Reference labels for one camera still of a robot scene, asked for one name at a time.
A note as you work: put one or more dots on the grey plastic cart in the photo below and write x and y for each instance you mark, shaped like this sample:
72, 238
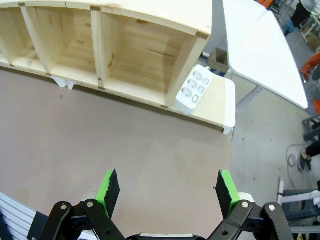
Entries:
300, 202

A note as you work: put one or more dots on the bystander in black top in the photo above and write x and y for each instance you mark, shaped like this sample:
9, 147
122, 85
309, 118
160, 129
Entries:
300, 15

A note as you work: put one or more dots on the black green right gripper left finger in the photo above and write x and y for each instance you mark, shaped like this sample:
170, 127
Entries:
111, 192

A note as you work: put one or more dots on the wooden four-compartment shelf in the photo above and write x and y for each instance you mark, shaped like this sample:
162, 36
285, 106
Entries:
145, 57

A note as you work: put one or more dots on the white table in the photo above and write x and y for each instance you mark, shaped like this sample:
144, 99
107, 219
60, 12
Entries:
260, 50

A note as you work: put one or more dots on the grey sneakers of bystander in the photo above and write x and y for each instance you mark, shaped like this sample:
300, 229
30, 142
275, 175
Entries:
304, 161

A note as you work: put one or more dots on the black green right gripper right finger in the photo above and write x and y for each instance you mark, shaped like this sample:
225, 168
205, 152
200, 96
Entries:
225, 195

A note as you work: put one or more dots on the small cardboard box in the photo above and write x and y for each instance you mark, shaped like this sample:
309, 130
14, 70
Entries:
217, 60

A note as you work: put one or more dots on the white three-socket power strip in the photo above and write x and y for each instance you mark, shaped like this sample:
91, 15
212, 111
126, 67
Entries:
191, 90

